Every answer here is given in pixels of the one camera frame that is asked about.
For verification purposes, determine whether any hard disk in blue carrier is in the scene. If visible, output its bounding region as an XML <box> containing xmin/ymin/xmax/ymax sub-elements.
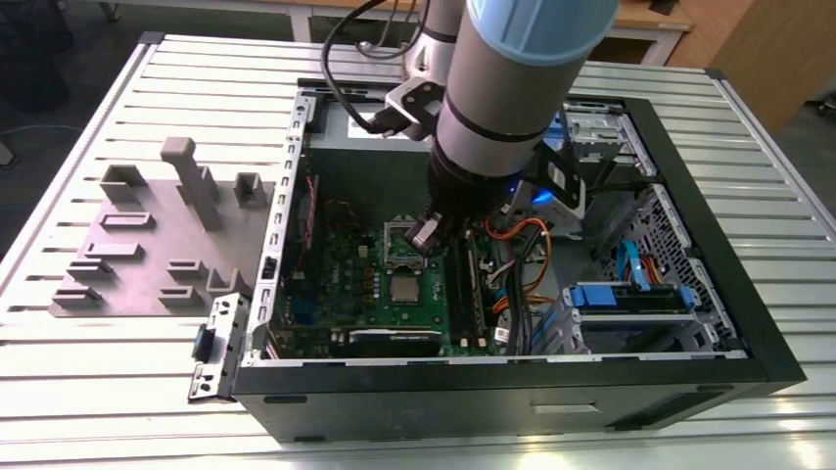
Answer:
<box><xmin>564</xmin><ymin>283</ymin><xmax>698</xmax><ymax>314</ymax></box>

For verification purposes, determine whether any orange wire bundle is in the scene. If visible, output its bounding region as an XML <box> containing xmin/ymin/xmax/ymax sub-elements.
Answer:
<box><xmin>483</xmin><ymin>217</ymin><xmax>555</xmax><ymax>314</ymax></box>

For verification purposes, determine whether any grey power supply unit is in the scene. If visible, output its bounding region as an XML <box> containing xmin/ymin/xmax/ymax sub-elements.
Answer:
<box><xmin>304</xmin><ymin>100</ymin><xmax>434</xmax><ymax>224</ymax></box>

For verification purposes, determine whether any black PC case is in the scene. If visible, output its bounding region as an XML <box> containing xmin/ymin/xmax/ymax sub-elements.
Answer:
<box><xmin>231</xmin><ymin>75</ymin><xmax>808</xmax><ymax>445</ymax></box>

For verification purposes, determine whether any red black twisted wire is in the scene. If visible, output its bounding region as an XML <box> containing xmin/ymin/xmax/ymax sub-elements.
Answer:
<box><xmin>292</xmin><ymin>175</ymin><xmax>322</xmax><ymax>281</ymax></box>

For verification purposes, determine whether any white wire bundle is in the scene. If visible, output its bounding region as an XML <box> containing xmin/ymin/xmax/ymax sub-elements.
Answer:
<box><xmin>486</xmin><ymin>258</ymin><xmax>518</xmax><ymax>288</ymax></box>

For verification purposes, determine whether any brown wooden cabinet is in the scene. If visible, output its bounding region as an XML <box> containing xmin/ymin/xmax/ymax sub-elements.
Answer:
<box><xmin>666</xmin><ymin>0</ymin><xmax>836</xmax><ymax>134</ymax></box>

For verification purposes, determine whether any black chair base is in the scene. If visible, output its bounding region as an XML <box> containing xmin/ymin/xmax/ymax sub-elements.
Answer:
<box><xmin>804</xmin><ymin>86</ymin><xmax>836</xmax><ymax>118</ymax></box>

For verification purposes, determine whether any silver CPU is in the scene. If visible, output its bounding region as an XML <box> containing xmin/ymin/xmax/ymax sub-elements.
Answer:
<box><xmin>390</xmin><ymin>276</ymin><xmax>424</xmax><ymax>304</ymax></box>

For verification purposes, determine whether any blue drive bay latch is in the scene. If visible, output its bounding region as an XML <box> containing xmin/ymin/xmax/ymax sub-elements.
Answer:
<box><xmin>550</xmin><ymin>110</ymin><xmax>576</xmax><ymax>146</ymax></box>

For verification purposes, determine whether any black camera cable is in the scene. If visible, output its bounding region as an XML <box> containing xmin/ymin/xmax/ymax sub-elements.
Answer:
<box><xmin>320</xmin><ymin>0</ymin><xmax>407</xmax><ymax>139</ymax></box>

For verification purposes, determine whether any metal disk bay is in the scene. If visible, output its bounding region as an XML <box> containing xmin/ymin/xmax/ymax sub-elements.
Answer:
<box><xmin>560</xmin><ymin>281</ymin><xmax>746</xmax><ymax>353</ymax></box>

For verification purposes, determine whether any metal socket cover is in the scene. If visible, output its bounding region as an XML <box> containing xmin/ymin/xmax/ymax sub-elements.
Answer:
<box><xmin>382</xmin><ymin>217</ymin><xmax>426</xmax><ymax>273</ymax></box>

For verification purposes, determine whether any CPU socket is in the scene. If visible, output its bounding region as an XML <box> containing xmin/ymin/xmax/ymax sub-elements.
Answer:
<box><xmin>384</xmin><ymin>273</ymin><xmax>431</xmax><ymax>308</ymax></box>

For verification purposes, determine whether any multicoloured fan wire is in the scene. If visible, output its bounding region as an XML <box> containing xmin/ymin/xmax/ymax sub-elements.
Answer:
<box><xmin>324</xmin><ymin>197</ymin><xmax>362</xmax><ymax>230</ymax></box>

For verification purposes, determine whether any green motherboard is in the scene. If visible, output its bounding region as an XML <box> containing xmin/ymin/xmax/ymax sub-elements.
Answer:
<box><xmin>271</xmin><ymin>195</ymin><xmax>511</xmax><ymax>358</ymax></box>

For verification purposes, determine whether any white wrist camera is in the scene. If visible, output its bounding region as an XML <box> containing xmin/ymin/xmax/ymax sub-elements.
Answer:
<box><xmin>383</xmin><ymin>77</ymin><xmax>448</xmax><ymax>142</ymax></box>

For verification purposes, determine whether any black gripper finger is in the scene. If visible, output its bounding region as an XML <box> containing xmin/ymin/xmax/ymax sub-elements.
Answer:
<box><xmin>450</xmin><ymin>139</ymin><xmax>588</xmax><ymax>257</ymax></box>
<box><xmin>403</xmin><ymin>211</ymin><xmax>454</xmax><ymax>259</ymax></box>

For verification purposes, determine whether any grey parts rack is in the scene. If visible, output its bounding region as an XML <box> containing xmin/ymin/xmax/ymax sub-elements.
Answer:
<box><xmin>48</xmin><ymin>136</ymin><xmax>280</xmax><ymax>320</ymax></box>

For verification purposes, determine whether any black graphics card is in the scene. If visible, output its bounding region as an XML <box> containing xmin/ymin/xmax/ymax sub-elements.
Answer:
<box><xmin>330</xmin><ymin>326</ymin><xmax>443</xmax><ymax>358</ymax></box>

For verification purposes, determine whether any thick black cable bundle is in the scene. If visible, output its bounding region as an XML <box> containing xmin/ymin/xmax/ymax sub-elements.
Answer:
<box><xmin>506</xmin><ymin>180</ymin><xmax>655</xmax><ymax>356</ymax></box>

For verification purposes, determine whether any RAM slot with white clips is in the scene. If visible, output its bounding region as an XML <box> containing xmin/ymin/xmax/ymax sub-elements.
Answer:
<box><xmin>455</xmin><ymin>255</ymin><xmax>474</xmax><ymax>348</ymax></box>

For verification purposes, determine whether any wooden desk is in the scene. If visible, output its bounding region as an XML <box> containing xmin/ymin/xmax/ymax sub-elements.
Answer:
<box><xmin>287</xmin><ymin>0</ymin><xmax>694</xmax><ymax>68</ymax></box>

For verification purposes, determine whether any blue flat data cable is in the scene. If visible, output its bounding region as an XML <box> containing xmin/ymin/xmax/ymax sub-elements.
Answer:
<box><xmin>616</xmin><ymin>239</ymin><xmax>655</xmax><ymax>293</ymax></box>

